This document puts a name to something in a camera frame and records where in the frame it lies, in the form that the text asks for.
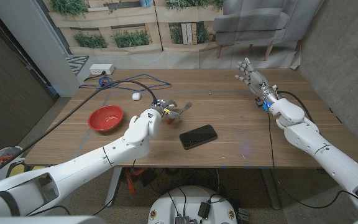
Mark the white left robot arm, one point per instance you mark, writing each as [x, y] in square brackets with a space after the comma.
[82, 168]

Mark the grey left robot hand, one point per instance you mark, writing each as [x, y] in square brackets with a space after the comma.
[166, 109]

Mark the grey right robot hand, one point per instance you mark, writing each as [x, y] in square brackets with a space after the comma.
[258, 82]

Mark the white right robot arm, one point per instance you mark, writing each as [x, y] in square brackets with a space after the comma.
[328, 155]

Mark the black power adapter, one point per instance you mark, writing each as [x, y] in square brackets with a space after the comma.
[204, 210]

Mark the printed garden backdrop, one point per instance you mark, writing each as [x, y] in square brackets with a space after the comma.
[135, 56]

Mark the small white earbud case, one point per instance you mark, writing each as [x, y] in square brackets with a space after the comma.
[136, 96]

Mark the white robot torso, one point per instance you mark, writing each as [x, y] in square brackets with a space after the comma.
[191, 199]

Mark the white power strip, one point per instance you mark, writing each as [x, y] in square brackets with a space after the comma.
[101, 69]

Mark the white bin with orange item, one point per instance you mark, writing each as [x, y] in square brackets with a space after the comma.
[6, 152]

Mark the grey table leg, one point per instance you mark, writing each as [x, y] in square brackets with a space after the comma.
[272, 193]

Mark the red bowl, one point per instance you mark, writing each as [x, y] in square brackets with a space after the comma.
[104, 118]

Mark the white table leg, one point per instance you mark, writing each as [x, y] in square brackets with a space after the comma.
[113, 186]

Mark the black smartphone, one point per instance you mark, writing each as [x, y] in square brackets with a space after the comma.
[198, 137]

